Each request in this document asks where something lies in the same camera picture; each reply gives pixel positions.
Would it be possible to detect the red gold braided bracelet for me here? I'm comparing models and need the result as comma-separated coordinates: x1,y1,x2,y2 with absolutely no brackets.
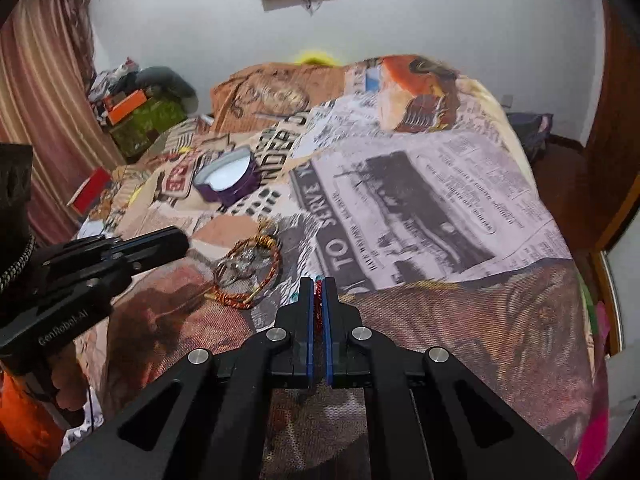
204,233,283,311

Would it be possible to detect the silver ring bracelet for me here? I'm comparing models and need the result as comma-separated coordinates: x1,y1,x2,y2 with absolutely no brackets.
214,253,262,285

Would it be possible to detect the purple heart jewelry box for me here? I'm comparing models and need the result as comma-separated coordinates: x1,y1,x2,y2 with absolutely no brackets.
193,146,262,208

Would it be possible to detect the operator left hand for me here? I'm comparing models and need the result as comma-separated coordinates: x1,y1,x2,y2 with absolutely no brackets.
49,342,88,412

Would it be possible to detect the red white box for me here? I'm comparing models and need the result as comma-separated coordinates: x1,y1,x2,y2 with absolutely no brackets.
67,167,112,216

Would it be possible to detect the green patterned cloth box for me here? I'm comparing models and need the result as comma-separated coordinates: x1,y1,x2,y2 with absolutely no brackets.
108,98,186,159

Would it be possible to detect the orange box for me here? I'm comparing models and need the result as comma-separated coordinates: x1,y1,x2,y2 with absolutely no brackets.
104,90,148,126

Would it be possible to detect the striped red curtain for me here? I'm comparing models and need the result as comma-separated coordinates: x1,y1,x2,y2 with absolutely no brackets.
1,0,124,245

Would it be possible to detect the newspaper print bed cover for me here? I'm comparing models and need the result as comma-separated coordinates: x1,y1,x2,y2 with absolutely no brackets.
78,55,606,477

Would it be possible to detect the brown wooden wardrobe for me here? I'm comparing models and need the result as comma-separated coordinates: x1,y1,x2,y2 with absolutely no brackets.
585,0,639,356

